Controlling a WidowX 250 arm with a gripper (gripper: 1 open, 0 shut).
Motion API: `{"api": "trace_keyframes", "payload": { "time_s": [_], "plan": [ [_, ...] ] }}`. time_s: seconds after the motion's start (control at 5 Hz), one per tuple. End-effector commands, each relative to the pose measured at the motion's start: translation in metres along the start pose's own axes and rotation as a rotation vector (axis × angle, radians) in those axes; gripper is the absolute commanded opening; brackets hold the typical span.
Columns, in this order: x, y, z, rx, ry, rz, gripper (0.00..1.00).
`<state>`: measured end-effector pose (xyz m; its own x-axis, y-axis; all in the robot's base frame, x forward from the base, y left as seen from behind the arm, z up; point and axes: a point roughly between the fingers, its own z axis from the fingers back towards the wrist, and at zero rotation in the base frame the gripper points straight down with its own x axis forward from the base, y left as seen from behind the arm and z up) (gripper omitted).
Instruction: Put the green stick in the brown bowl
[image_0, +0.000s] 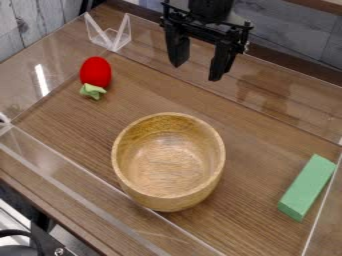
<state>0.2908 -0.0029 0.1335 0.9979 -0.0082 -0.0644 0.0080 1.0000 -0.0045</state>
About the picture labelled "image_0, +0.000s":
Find black metal mount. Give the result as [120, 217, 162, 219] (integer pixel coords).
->
[29, 223, 76, 256]

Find clear acrylic tray wall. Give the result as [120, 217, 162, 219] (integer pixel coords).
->
[0, 121, 224, 256]

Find wooden brown bowl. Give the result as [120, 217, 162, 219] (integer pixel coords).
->
[110, 112, 225, 212]

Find clear acrylic corner bracket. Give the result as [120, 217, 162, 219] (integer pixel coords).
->
[84, 12, 132, 52]

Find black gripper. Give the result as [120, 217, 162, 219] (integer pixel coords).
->
[160, 0, 253, 81]

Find black cable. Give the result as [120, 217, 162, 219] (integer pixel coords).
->
[0, 228, 44, 256]

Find green rectangular block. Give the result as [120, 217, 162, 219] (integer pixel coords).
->
[277, 154, 336, 222]

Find red plush strawberry toy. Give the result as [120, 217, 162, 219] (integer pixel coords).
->
[78, 56, 112, 100]

